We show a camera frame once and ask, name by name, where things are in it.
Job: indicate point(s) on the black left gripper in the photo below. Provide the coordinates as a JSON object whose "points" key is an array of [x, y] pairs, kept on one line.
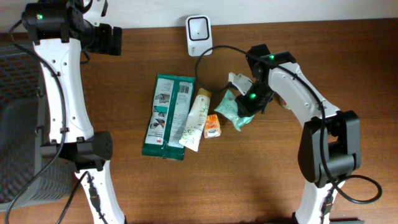
{"points": [[115, 40]]}

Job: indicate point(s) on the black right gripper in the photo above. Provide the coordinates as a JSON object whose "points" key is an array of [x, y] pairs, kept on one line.
{"points": [[247, 107]]}

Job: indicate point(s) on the green lidded jar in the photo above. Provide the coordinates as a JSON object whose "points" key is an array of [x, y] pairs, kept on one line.
{"points": [[283, 103]]}

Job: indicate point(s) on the teal snack packet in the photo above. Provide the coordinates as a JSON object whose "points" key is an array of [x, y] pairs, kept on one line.
{"points": [[229, 109]]}

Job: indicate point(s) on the small orange carton box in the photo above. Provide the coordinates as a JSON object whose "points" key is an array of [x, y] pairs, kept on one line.
{"points": [[212, 127]]}

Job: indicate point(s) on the white cream tube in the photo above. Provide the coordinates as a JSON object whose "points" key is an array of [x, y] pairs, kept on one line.
{"points": [[196, 120]]}

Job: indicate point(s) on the green wipes packet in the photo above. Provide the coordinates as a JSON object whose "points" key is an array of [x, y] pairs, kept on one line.
{"points": [[173, 96]]}

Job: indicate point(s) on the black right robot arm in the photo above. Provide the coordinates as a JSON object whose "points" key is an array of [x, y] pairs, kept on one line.
{"points": [[329, 150]]}

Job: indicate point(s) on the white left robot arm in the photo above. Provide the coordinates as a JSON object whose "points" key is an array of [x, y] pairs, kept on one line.
{"points": [[61, 31]]}

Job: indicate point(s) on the white barcode scanner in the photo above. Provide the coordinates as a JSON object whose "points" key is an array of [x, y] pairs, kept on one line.
{"points": [[199, 36]]}

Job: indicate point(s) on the grey plastic mesh basket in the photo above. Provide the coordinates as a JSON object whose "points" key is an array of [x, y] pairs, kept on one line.
{"points": [[24, 128]]}

